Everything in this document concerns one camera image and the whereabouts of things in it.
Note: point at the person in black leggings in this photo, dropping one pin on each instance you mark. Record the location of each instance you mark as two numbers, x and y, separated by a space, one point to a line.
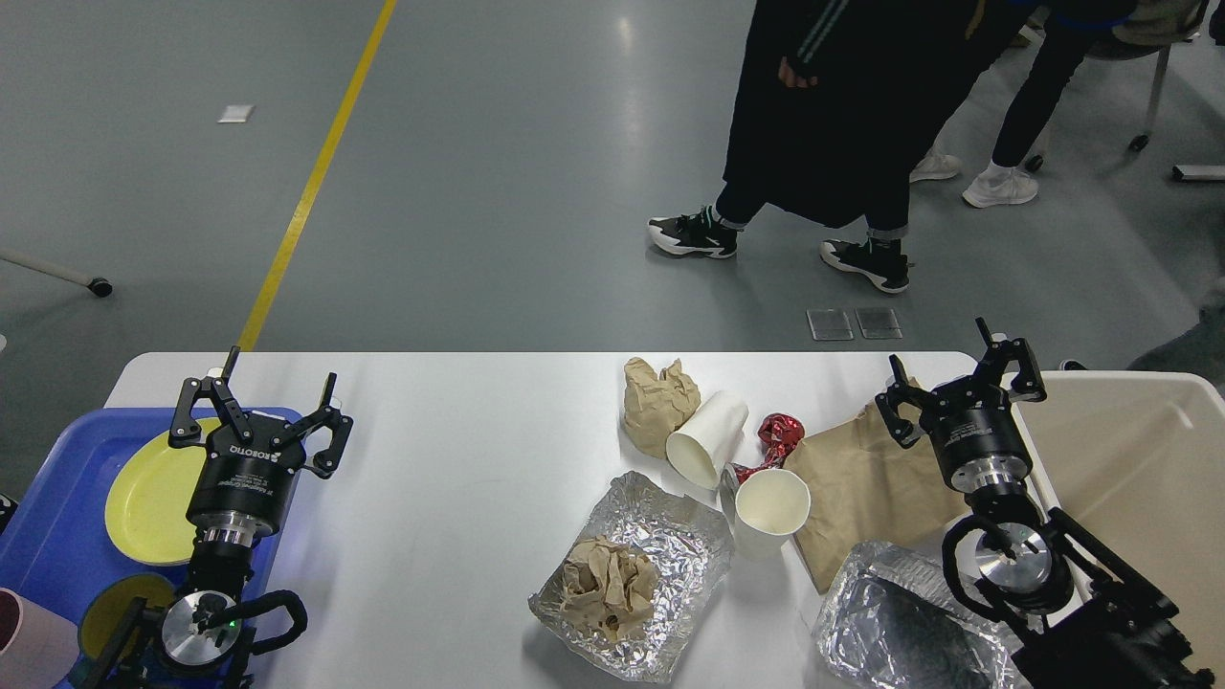
1043 96

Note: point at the red foil wrapper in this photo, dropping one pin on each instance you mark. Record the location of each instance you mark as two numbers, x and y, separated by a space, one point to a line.
780 434

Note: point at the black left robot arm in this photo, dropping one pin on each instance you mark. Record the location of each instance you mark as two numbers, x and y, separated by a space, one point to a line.
208 630

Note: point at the chair leg with caster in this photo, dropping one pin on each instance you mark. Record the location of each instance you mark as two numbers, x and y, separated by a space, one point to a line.
101 287

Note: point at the crumpled brown paper bag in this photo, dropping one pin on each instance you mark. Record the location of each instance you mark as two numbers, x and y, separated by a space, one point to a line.
657 403

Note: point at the upright white paper cup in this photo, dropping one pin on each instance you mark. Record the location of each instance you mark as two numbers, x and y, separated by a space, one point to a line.
771 506

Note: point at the aluminium foil tray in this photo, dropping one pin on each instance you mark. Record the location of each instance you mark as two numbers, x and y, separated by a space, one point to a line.
890 621

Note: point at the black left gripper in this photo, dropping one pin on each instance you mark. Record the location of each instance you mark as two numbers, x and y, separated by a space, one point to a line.
244 483

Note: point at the left metal floor plate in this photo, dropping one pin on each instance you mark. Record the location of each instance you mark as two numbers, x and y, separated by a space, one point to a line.
830 325

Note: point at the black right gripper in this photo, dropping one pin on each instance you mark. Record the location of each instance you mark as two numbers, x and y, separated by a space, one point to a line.
986 445

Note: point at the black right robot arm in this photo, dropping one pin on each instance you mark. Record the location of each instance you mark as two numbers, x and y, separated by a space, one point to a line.
1084 617

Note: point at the dark teal mug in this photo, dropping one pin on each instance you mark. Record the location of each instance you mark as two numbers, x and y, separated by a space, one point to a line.
105 612

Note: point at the yellow plate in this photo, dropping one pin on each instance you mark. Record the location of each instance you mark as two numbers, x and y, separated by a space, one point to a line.
145 513

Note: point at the metal floor plate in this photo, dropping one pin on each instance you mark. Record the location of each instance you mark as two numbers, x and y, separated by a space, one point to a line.
830 325
879 323

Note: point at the crumpled brown paper ball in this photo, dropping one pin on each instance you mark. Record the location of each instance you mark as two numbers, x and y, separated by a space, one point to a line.
609 589

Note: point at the right metal floor plate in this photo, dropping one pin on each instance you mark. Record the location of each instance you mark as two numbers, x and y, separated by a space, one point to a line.
879 323

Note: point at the blue plastic tray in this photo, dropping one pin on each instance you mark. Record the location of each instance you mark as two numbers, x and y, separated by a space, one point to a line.
56 550

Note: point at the seated person in black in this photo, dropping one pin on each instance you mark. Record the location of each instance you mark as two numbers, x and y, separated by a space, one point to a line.
837 102

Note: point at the beige plastic bin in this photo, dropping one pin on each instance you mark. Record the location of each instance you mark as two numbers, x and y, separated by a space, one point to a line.
1137 459

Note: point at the lying white paper cup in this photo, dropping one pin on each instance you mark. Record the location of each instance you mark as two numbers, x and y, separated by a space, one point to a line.
701 447

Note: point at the aluminium foil sheet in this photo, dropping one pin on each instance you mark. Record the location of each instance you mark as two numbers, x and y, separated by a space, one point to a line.
691 545

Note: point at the pink mug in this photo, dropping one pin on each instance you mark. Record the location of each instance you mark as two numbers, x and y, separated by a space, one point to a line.
38 647

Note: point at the brown paper bag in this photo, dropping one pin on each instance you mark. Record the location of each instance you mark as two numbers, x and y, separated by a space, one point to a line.
657 403
865 487

